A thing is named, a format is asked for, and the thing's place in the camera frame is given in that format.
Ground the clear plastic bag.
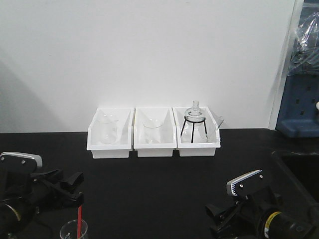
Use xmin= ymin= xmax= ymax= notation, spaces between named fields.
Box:
xmin=288 ymin=3 xmax=319 ymax=76

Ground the clear glass beaker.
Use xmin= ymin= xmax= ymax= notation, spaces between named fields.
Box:
xmin=59 ymin=220 xmax=89 ymax=239

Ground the red plastic spoon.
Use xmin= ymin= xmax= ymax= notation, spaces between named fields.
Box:
xmin=77 ymin=205 xmax=82 ymax=239

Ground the white right storage bin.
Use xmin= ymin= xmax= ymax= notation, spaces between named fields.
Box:
xmin=172 ymin=107 xmax=221 ymax=157

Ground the glass beaker in middle bin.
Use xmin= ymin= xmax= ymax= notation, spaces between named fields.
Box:
xmin=143 ymin=119 xmax=162 ymax=144

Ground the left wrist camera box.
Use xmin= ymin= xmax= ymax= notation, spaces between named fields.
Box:
xmin=0 ymin=152 xmax=42 ymax=174

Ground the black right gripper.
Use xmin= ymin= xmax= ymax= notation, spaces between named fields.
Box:
xmin=205 ymin=187 xmax=319 ymax=239

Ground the glass funnel in bin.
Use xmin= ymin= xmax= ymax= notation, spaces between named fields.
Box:
xmin=199 ymin=116 xmax=224 ymax=143

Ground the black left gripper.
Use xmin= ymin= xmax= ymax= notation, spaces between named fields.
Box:
xmin=0 ymin=167 xmax=84 ymax=239

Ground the glass beaker in left bin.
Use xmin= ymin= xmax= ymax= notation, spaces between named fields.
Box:
xmin=98 ymin=113 xmax=118 ymax=144

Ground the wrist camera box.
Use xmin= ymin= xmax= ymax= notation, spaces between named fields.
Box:
xmin=0 ymin=152 xmax=42 ymax=174
xmin=226 ymin=169 xmax=266 ymax=198

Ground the white storage bin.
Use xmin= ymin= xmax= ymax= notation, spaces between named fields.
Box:
xmin=134 ymin=107 xmax=177 ymax=157
xmin=87 ymin=108 xmax=134 ymax=159
xmin=172 ymin=107 xmax=221 ymax=157

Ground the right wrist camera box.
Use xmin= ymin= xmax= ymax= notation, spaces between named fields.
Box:
xmin=226 ymin=169 xmax=266 ymax=198

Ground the glass beaker in bin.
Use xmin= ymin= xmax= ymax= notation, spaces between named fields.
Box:
xmin=143 ymin=119 xmax=162 ymax=144
xmin=98 ymin=113 xmax=118 ymax=144

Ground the white left storage bin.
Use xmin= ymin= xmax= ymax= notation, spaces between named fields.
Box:
xmin=87 ymin=108 xmax=134 ymax=159

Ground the round glass flask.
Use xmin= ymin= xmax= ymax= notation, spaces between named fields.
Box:
xmin=184 ymin=100 xmax=206 ymax=123

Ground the blue pegboard rack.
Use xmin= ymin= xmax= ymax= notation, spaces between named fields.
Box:
xmin=276 ymin=0 xmax=319 ymax=138

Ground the black wire tripod stand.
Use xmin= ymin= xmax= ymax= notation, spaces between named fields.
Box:
xmin=180 ymin=116 xmax=207 ymax=143

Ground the white middle storage bin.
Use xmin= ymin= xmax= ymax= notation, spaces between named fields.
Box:
xmin=134 ymin=107 xmax=177 ymax=157

